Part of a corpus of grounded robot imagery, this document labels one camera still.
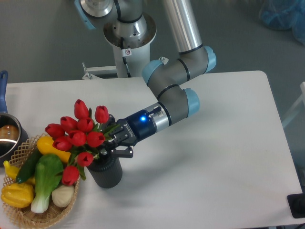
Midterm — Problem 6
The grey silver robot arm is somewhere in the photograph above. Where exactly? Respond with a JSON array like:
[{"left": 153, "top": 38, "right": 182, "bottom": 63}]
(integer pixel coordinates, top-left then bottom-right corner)
[{"left": 75, "top": 0, "right": 216, "bottom": 158}]

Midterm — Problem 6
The small yellow gourd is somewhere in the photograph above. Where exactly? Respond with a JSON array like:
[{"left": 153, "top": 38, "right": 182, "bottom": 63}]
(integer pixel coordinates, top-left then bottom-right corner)
[{"left": 3, "top": 160, "right": 35, "bottom": 186}]

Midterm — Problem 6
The white garlic bulb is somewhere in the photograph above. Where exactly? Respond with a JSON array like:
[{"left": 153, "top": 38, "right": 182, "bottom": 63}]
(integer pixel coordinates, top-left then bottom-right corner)
[{"left": 51, "top": 185, "right": 74, "bottom": 208}]

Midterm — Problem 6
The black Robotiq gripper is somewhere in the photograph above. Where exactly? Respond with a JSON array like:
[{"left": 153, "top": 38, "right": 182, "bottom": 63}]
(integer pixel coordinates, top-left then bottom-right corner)
[{"left": 100, "top": 109, "right": 156, "bottom": 158}]

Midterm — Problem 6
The yellow bell pepper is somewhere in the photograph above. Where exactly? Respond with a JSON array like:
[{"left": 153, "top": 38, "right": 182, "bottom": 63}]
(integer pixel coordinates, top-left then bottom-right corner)
[{"left": 1, "top": 183, "right": 34, "bottom": 208}]

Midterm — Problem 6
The dark grey ribbed vase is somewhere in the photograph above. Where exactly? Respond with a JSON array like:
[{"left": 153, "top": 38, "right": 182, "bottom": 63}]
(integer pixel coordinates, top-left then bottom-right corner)
[{"left": 87, "top": 155, "right": 122, "bottom": 188}]

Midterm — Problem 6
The yellow squash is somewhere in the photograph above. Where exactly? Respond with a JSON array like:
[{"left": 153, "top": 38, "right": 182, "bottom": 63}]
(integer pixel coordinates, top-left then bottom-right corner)
[{"left": 36, "top": 136, "right": 71, "bottom": 164}]

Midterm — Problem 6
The black device at table edge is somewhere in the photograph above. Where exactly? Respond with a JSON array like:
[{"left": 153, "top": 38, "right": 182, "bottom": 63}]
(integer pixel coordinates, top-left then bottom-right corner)
[{"left": 287, "top": 194, "right": 305, "bottom": 219}]

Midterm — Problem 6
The red tulip bouquet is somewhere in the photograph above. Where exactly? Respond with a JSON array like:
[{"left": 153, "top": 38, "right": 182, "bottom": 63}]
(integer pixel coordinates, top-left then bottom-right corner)
[{"left": 45, "top": 99, "right": 112, "bottom": 186}]

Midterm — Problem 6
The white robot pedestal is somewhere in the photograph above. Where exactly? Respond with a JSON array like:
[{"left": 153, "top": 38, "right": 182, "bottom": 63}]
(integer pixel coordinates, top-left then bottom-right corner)
[{"left": 81, "top": 14, "right": 170, "bottom": 80}]

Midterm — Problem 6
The dark green cucumber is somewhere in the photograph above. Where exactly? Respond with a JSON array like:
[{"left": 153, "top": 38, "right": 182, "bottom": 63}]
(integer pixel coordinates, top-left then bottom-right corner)
[{"left": 15, "top": 148, "right": 42, "bottom": 184}]

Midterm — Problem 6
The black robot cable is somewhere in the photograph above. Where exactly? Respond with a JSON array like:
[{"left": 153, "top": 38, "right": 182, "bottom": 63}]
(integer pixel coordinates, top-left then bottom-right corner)
[{"left": 120, "top": 37, "right": 132, "bottom": 78}]

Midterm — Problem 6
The green bok choy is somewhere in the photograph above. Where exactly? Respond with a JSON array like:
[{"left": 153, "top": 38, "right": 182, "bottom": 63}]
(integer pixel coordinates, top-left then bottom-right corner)
[{"left": 31, "top": 154, "right": 63, "bottom": 214}]

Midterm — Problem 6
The blue handled saucepan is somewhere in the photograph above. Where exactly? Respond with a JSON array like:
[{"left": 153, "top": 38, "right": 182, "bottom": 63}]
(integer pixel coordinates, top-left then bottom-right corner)
[{"left": 0, "top": 70, "right": 28, "bottom": 167}]

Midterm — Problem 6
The woven wicker basket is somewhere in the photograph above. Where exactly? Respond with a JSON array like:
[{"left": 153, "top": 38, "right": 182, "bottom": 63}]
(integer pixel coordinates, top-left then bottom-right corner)
[{"left": 2, "top": 134, "right": 80, "bottom": 229}]

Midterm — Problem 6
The blue plastic bag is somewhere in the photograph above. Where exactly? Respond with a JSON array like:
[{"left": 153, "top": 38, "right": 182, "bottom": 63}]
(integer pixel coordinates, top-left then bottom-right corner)
[{"left": 259, "top": 0, "right": 305, "bottom": 44}]

